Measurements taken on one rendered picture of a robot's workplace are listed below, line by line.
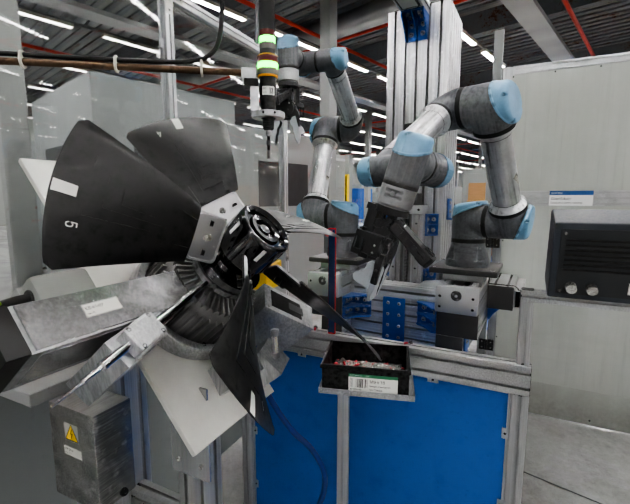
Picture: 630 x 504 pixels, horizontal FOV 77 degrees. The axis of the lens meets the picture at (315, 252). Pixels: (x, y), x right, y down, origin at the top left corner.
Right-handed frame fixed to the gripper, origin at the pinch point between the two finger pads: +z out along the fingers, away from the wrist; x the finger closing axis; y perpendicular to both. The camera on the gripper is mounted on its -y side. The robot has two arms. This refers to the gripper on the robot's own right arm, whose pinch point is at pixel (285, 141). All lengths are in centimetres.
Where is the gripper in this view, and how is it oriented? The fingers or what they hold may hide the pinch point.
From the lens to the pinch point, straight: 146.3
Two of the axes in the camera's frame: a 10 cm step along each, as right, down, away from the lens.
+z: 0.0, 9.9, 1.3
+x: -9.0, -0.6, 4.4
